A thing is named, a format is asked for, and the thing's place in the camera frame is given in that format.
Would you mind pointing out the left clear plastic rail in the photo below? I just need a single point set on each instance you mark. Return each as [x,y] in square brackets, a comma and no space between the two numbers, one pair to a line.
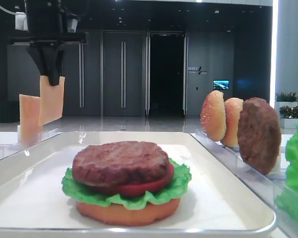
[10,143]

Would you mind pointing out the red tomato slice on stack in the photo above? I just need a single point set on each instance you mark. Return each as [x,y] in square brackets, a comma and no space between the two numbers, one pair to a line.
[153,186]

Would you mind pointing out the right clear plastic rail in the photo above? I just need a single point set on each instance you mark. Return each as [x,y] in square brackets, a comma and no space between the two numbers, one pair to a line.
[271,188]

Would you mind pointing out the standing brown meat patty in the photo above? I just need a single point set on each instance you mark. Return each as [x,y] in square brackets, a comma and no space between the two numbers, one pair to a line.
[259,135]

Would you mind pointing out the orange cheese slice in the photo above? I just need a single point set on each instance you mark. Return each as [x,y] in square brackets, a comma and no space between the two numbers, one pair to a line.
[51,100]
[29,110]

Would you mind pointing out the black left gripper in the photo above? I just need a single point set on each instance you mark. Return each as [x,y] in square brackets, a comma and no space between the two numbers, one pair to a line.
[47,22]

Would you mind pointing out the sesame bun top standing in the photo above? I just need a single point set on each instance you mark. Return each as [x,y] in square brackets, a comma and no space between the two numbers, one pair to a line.
[213,119]

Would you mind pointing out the green lettuce leaf on stack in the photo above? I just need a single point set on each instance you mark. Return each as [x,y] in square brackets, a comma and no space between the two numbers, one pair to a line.
[81,193]

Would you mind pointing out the standing green lettuce leaf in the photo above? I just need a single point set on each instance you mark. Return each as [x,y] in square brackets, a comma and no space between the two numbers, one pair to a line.
[296,173]

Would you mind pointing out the lower potted plants planter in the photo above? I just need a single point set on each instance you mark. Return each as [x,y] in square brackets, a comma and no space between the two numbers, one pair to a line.
[289,117]

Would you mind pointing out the dark double door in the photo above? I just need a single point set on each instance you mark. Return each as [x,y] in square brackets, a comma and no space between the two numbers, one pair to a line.
[104,77]

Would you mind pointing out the clear plastic rail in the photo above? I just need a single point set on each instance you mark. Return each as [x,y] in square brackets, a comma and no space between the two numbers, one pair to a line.
[271,188]
[10,143]

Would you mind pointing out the bottom bun on tray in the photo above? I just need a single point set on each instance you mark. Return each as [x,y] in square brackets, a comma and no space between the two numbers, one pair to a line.
[116,214]

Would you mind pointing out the small wall screen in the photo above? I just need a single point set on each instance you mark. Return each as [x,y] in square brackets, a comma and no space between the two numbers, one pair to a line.
[220,84]

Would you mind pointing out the potted plants planter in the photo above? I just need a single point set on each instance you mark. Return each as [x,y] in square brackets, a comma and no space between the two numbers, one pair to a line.
[289,117]
[286,99]

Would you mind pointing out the upper potted plants planter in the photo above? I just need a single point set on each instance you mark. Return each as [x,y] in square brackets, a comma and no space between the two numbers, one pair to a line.
[286,99]

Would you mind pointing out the brown meat patty on stack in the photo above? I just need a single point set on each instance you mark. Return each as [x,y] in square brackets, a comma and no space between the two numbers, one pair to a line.
[120,163]

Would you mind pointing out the white rectangular tray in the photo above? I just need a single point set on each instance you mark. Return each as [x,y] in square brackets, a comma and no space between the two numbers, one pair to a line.
[216,205]

